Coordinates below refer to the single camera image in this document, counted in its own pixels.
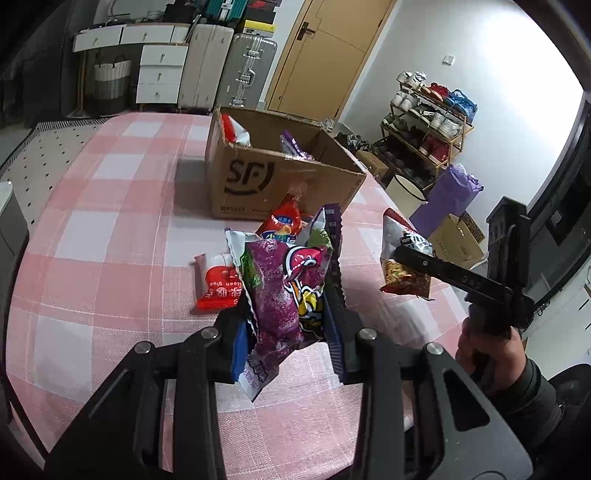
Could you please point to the wooden door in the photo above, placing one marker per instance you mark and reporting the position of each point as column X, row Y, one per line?
column 328, row 46

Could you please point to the white grey snack bag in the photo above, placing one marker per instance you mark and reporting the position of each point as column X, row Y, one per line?
column 398, row 279

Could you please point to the white drawer desk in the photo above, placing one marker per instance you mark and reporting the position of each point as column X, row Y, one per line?
column 162, row 59

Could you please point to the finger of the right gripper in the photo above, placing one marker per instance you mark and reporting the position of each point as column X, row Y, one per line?
column 443, row 272

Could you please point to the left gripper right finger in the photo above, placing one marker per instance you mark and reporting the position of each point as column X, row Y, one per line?
column 422, row 416

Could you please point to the grey side cabinet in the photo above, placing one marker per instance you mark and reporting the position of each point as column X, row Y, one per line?
column 14, row 238

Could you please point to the small cardboard box floor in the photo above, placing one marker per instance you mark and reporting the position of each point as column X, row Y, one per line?
column 377, row 167

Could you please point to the person's right hand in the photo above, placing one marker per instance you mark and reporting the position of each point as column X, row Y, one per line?
column 505, row 355

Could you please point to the stacked shoe boxes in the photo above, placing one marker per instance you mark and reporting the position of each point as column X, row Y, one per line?
column 262, row 11

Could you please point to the silver suitcase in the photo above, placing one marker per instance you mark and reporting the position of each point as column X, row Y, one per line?
column 245, row 71

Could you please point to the cream trash bin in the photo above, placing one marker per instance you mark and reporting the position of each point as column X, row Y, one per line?
column 406, row 195

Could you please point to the dotted cream rug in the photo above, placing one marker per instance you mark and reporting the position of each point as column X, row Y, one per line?
column 38, row 163

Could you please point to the brown paper cat bag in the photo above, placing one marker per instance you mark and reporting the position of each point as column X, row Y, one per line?
column 453, row 242

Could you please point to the SF cardboard box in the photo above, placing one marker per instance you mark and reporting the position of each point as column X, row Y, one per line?
column 249, row 182

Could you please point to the teal suitcase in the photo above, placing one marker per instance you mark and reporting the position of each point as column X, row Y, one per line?
column 225, row 10

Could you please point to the purple gift bag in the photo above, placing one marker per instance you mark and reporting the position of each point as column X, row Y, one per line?
column 453, row 192

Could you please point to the beige suitcase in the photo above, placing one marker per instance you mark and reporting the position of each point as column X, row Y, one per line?
column 208, row 48

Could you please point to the purple grape candy bag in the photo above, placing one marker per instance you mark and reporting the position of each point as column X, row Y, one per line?
column 282, row 307

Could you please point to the large white red snack bag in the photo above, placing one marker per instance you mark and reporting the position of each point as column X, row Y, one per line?
column 233, row 132

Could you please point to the pink plaid tablecloth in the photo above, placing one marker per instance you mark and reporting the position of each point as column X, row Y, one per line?
column 111, row 263

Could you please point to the wooden shoe rack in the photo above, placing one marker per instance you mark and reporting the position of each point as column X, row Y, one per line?
column 425, row 128

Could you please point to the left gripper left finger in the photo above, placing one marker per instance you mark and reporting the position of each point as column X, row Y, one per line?
column 155, row 415

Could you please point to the red white balloon glue pack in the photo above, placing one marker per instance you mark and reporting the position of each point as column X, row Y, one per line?
column 218, row 285

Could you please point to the woven laundry basket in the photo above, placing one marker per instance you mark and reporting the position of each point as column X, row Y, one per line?
column 111, row 83

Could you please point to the red triangular chips bag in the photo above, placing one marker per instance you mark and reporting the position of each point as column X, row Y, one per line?
column 284, row 222

